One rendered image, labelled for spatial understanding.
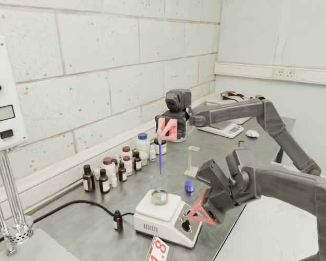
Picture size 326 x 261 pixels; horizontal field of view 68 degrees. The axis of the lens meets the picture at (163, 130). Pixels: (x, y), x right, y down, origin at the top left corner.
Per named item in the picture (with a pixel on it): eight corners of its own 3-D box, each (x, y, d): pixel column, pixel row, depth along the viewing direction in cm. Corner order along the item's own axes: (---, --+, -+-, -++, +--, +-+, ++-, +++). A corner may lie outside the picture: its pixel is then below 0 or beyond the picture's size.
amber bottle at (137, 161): (132, 169, 115) (131, 153, 112) (137, 166, 118) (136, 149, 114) (138, 171, 113) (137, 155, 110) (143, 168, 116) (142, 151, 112)
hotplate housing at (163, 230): (203, 221, 83) (204, 203, 80) (192, 251, 72) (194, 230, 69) (145, 205, 91) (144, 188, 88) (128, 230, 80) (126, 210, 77)
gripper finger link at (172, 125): (167, 127, 68) (178, 117, 76) (145, 125, 71) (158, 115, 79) (168, 149, 71) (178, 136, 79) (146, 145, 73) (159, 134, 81)
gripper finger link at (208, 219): (178, 213, 65) (206, 201, 60) (187, 197, 71) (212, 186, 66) (193, 232, 66) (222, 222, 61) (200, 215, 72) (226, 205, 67)
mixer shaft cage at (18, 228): (41, 232, 60) (18, 142, 51) (12, 250, 55) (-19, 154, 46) (27, 221, 64) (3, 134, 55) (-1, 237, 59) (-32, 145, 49)
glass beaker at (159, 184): (172, 198, 81) (173, 177, 78) (165, 210, 76) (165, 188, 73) (153, 193, 84) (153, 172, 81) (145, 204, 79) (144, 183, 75)
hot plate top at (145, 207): (182, 198, 82) (182, 196, 82) (169, 222, 72) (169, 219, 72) (150, 190, 86) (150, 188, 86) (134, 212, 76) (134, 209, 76)
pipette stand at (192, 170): (205, 171, 114) (207, 146, 109) (199, 179, 107) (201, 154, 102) (190, 167, 117) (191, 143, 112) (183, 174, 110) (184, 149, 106)
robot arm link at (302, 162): (309, 183, 92) (260, 124, 83) (300, 173, 98) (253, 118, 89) (325, 173, 90) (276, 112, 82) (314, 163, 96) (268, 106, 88)
